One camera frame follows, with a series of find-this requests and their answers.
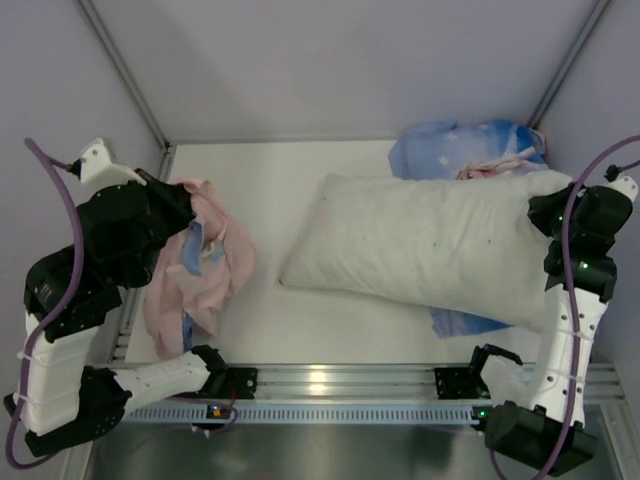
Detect pink pillowcase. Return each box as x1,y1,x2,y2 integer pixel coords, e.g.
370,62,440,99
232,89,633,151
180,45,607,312
143,178,256,359

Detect white pillow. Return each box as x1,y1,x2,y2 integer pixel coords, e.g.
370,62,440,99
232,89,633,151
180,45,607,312
279,170,570,332

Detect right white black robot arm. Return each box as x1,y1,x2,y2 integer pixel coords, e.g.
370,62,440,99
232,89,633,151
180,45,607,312
470,176,638,479

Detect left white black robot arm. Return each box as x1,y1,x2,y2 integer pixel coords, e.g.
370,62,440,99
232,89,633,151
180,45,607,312
4,180,227,463

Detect blue Elsa pillow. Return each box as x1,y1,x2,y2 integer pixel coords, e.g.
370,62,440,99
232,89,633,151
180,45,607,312
388,119,549,338

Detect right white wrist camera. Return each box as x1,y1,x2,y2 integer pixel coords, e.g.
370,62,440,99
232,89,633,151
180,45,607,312
604,165,639,203

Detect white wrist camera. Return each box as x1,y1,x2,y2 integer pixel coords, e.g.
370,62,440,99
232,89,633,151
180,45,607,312
604,165,639,203
68,137,146,193

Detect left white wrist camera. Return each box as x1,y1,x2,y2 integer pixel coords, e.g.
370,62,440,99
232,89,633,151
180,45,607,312
68,137,146,193

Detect left aluminium frame post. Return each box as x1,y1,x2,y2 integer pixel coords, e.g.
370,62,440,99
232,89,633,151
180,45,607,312
73,0,171,153

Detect aluminium frame post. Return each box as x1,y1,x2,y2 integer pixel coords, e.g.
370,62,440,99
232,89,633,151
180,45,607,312
527,0,615,128
73,0,171,153

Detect aluminium mounting rail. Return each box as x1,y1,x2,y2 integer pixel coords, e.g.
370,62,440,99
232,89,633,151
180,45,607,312
109,362,626,404

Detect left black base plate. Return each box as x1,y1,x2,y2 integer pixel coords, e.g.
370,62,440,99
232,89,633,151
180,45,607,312
218,367,259,400

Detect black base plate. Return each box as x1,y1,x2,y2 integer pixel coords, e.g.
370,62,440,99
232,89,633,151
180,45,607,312
218,367,259,400
434,367,490,400

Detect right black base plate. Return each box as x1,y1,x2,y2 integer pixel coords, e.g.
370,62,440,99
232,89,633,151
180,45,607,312
434,367,490,400

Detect right aluminium frame post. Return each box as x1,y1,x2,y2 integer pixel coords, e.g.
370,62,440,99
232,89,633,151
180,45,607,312
527,0,615,128

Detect slotted grey cable duct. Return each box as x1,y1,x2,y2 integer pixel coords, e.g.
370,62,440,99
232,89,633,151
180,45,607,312
124,402,492,426

